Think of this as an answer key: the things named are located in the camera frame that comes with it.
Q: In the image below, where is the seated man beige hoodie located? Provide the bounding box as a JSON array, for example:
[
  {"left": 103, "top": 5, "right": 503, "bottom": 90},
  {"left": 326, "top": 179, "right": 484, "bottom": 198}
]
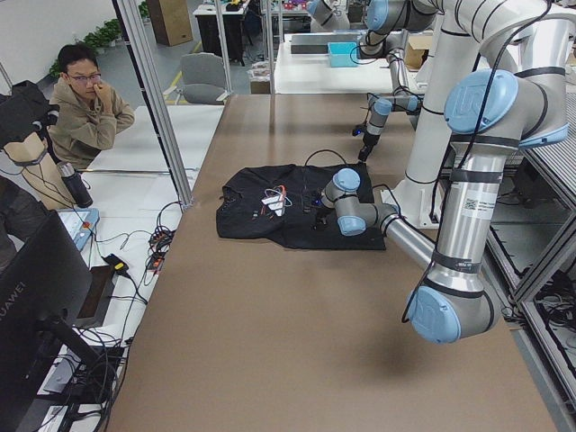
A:
[{"left": 49, "top": 43, "right": 134, "bottom": 170}]

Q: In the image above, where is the black power adapter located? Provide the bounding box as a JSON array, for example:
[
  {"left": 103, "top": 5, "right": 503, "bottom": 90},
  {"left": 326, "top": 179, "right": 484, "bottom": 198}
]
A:
[{"left": 103, "top": 254, "right": 129, "bottom": 276}]

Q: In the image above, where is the black graphic t-shirt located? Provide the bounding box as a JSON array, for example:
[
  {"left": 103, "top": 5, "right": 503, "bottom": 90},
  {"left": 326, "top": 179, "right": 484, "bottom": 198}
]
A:
[{"left": 216, "top": 164, "right": 385, "bottom": 251}]

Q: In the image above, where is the red black power strip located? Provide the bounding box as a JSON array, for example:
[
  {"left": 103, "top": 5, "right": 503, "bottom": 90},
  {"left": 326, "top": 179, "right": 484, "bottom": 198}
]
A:
[{"left": 146, "top": 226, "right": 176, "bottom": 275}]

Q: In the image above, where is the grey office chair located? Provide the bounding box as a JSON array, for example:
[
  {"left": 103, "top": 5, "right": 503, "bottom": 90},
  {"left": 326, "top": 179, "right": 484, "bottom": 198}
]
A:
[{"left": 181, "top": 52, "right": 229, "bottom": 105}]

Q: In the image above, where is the black thermos bottle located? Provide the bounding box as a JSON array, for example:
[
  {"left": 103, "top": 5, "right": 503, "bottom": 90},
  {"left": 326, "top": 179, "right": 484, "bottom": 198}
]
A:
[{"left": 57, "top": 161, "right": 93, "bottom": 208}]

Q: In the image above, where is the aluminium profile post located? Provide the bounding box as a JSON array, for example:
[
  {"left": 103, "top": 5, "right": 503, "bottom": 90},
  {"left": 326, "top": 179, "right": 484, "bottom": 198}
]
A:
[{"left": 112, "top": 0, "right": 193, "bottom": 212}]

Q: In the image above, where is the black huawei monitor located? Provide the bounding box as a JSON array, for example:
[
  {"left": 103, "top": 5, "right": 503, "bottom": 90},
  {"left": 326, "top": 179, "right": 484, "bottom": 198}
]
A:
[{"left": 1, "top": 211, "right": 98, "bottom": 431}]

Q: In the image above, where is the blue plastic bin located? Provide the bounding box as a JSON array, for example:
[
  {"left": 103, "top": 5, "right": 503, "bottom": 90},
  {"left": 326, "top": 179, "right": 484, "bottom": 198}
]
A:
[{"left": 328, "top": 41, "right": 360, "bottom": 68}]

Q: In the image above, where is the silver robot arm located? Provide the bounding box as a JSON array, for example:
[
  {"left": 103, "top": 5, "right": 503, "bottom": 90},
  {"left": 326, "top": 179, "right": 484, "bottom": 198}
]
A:
[
  {"left": 346, "top": 1, "right": 437, "bottom": 163},
  {"left": 321, "top": 1, "right": 575, "bottom": 344}
]

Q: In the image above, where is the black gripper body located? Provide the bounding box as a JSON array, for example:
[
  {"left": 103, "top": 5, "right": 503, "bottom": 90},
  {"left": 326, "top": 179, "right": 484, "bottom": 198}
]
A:
[
  {"left": 357, "top": 143, "right": 375, "bottom": 163},
  {"left": 312, "top": 205, "right": 331, "bottom": 230}
]

